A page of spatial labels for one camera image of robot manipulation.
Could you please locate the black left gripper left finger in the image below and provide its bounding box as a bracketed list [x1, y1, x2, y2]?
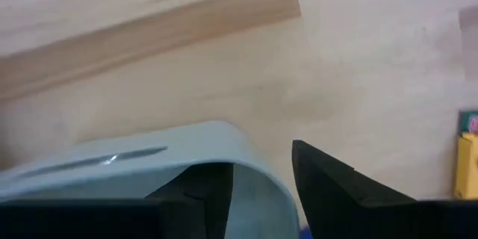
[145, 162, 235, 239]

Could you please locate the yellow Crayola crayon box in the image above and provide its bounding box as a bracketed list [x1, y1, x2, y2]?
[453, 110, 478, 199]

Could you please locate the light grey plastic bin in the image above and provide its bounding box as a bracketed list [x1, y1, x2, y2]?
[0, 119, 302, 239]

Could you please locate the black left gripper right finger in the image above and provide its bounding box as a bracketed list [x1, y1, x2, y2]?
[291, 140, 418, 239]

